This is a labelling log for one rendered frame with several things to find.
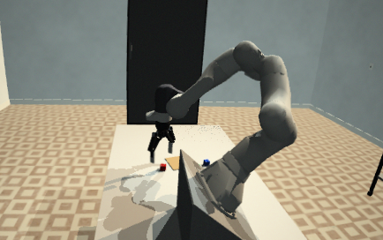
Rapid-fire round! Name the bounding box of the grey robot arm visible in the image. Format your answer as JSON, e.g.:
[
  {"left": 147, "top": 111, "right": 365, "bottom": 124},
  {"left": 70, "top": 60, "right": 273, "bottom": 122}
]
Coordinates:
[{"left": 146, "top": 41, "right": 297, "bottom": 219}]

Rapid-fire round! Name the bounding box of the tan flat mat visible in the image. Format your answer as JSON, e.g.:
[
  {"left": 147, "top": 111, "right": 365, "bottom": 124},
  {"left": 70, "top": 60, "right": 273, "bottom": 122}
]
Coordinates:
[{"left": 165, "top": 156, "right": 179, "bottom": 170}]

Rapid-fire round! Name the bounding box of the blue die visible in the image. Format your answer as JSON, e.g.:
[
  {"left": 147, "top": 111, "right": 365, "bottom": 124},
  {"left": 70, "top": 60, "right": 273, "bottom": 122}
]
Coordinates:
[{"left": 203, "top": 159, "right": 210, "bottom": 166}]

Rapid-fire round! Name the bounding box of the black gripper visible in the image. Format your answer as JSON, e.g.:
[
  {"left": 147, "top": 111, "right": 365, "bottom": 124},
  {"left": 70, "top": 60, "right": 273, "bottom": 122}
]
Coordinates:
[{"left": 147, "top": 121, "right": 176, "bottom": 164}]

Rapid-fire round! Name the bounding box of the red die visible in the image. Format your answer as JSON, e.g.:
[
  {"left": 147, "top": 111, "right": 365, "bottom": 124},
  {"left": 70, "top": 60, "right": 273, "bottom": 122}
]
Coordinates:
[{"left": 160, "top": 163, "right": 166, "bottom": 171}]

